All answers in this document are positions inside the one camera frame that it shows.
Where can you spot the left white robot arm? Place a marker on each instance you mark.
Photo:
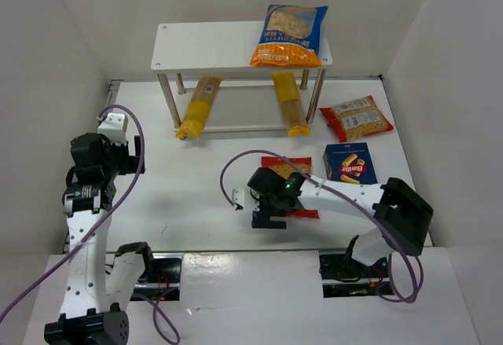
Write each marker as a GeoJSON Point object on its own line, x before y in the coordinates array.
{"type": "Point", "coordinates": [94, 310]}

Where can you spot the left yellow spaghetti pack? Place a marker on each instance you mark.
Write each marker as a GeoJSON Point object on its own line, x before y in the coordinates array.
{"type": "Point", "coordinates": [199, 107]}

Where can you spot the red fusilli pasta bag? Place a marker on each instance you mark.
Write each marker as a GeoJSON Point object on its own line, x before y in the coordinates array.
{"type": "Point", "coordinates": [284, 170]}

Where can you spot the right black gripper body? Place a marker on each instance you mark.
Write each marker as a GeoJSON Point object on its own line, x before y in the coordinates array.
{"type": "Point", "coordinates": [265, 219]}

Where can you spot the white two-tier shelf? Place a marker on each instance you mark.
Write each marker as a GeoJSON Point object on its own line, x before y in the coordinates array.
{"type": "Point", "coordinates": [246, 102]}

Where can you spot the right yellow spaghetti pack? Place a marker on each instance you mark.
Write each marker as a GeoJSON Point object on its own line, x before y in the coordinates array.
{"type": "Point", "coordinates": [290, 104]}

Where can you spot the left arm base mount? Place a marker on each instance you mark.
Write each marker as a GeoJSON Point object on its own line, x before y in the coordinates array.
{"type": "Point", "coordinates": [164, 277]}

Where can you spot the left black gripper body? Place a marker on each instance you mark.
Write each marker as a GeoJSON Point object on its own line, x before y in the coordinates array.
{"type": "Point", "coordinates": [131, 156]}

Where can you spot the wrist white camera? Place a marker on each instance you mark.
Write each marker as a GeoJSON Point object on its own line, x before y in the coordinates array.
{"type": "Point", "coordinates": [114, 128]}
{"type": "Point", "coordinates": [244, 200]}

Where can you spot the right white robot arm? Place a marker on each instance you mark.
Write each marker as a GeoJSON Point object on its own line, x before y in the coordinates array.
{"type": "Point", "coordinates": [400, 216]}

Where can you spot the blue orange pasta bag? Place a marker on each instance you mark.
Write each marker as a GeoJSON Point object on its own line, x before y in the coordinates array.
{"type": "Point", "coordinates": [290, 38]}

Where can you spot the red macaroni bag right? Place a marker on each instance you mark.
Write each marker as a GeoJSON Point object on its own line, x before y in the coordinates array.
{"type": "Point", "coordinates": [355, 119]}

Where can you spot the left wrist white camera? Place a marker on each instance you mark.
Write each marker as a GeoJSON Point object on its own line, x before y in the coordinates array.
{"type": "Point", "coordinates": [114, 128]}

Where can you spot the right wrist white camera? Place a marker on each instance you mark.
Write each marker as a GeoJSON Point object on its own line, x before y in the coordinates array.
{"type": "Point", "coordinates": [244, 200]}

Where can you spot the blue Barilla pasta box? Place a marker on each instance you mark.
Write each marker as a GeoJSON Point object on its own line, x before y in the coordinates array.
{"type": "Point", "coordinates": [349, 163]}

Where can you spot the yellow spaghetti pack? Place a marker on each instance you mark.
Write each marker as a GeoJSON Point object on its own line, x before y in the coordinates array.
{"type": "Point", "coordinates": [199, 107]}
{"type": "Point", "coordinates": [290, 104]}

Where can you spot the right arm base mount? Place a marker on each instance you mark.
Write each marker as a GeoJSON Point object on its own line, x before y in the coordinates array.
{"type": "Point", "coordinates": [345, 278]}

